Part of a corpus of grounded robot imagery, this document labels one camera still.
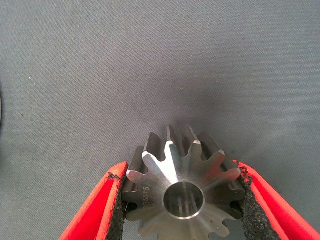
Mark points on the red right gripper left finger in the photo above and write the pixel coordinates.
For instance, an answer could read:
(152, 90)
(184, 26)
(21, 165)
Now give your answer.
(100, 210)

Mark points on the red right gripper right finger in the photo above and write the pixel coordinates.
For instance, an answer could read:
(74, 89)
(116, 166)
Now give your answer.
(270, 215)

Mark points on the large steel gear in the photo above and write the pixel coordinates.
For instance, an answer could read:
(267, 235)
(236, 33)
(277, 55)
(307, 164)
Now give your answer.
(175, 175)

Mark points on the dark grey table cloth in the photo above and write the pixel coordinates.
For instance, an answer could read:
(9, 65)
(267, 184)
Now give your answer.
(160, 62)

